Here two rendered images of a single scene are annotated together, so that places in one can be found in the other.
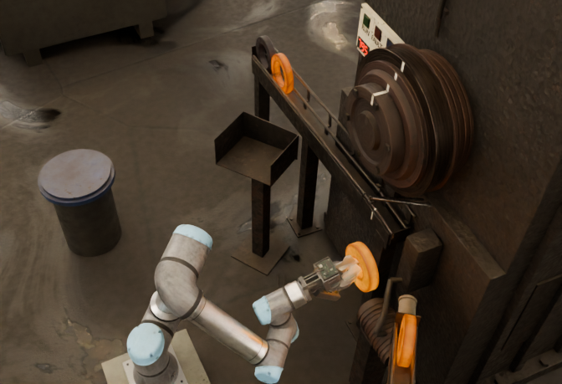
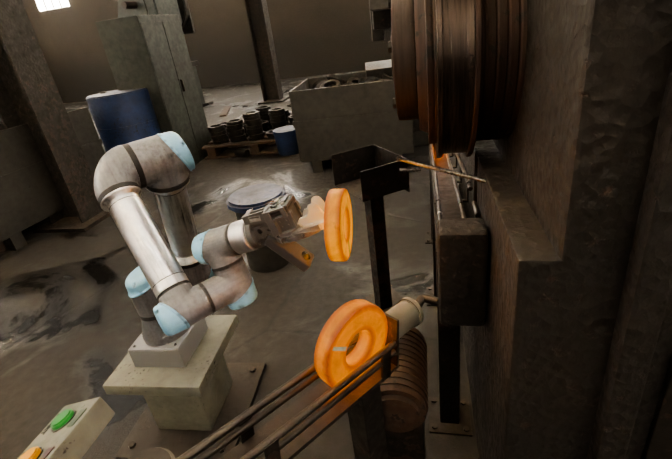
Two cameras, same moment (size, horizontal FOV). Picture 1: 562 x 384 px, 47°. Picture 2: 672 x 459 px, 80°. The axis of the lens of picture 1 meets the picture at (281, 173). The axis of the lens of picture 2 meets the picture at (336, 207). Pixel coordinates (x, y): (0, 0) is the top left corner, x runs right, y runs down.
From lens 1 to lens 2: 1.53 m
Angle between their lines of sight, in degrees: 38
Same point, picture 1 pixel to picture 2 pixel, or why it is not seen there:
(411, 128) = (418, 5)
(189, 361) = (212, 341)
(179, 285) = (105, 163)
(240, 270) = not seen: hidden behind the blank
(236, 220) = not seen: hidden behind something
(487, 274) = (518, 253)
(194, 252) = (148, 145)
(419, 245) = (447, 228)
